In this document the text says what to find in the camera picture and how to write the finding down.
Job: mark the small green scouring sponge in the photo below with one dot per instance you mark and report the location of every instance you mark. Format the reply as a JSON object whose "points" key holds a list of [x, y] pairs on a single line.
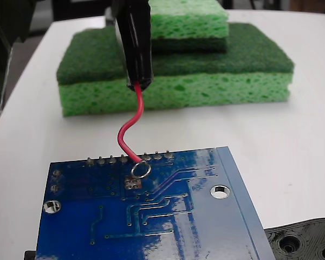
{"points": [[189, 24]]}

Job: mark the large green scouring sponge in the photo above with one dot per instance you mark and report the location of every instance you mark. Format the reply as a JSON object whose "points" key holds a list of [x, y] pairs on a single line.
{"points": [[178, 89]]}

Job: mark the blue printed circuit board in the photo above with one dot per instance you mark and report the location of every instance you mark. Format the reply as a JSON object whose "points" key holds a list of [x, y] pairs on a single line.
{"points": [[151, 216]]}

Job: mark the black plastic fixture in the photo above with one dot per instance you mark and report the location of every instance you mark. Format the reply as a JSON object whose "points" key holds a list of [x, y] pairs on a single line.
{"points": [[300, 238]]}

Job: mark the dark robot arm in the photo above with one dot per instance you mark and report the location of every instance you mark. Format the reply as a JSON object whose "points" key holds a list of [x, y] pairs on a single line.
{"points": [[2, 54]]}

